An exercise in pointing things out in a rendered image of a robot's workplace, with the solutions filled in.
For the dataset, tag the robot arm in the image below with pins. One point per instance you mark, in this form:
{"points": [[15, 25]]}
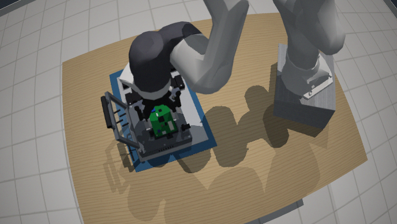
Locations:
{"points": [[206, 64]]}

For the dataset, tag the green circuit board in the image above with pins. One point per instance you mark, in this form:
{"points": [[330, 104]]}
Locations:
{"points": [[162, 121]]}

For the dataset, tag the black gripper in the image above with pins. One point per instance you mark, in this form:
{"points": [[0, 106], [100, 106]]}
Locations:
{"points": [[150, 104]]}

